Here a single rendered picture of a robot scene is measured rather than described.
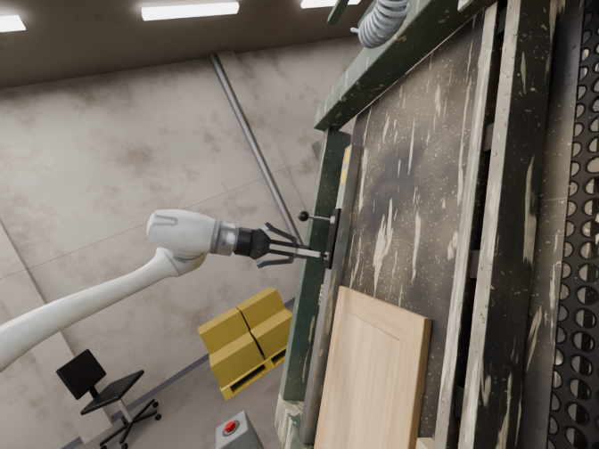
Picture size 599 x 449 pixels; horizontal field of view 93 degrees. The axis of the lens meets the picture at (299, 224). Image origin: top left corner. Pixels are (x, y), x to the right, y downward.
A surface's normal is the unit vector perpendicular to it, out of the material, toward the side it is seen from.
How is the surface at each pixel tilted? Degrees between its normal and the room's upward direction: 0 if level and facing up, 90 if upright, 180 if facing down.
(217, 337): 90
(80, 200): 90
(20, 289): 90
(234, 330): 90
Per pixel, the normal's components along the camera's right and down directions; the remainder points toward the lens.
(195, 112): 0.44, -0.12
